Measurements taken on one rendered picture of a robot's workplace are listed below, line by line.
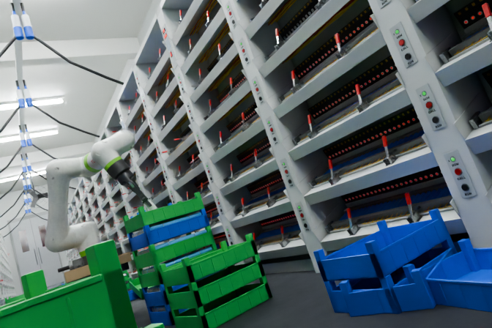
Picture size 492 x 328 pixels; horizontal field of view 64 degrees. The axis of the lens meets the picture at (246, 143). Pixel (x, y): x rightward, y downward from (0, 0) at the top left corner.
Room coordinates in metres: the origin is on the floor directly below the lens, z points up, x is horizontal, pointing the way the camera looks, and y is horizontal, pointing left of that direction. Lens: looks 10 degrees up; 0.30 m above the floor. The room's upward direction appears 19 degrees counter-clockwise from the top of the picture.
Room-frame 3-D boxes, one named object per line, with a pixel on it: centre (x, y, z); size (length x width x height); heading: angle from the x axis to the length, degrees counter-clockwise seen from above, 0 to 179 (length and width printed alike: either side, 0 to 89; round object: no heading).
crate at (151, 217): (1.77, 0.45, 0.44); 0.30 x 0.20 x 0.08; 131
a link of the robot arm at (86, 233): (2.29, 1.07, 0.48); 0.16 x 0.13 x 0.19; 138
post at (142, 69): (2.87, 0.54, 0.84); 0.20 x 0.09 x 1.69; 122
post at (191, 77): (2.28, 0.17, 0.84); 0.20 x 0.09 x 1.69; 122
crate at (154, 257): (1.77, 0.45, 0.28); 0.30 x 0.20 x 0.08; 131
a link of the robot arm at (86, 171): (2.14, 0.87, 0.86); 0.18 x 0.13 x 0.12; 48
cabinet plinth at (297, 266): (2.58, 0.34, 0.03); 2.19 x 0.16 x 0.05; 32
